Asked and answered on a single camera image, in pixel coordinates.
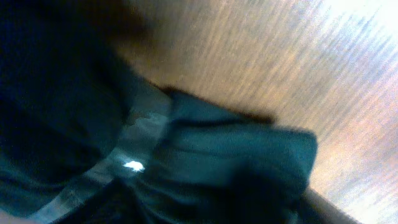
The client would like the black garment taped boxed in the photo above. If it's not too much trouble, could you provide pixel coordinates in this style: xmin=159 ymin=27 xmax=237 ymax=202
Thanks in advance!
xmin=1 ymin=1 xmax=353 ymax=223

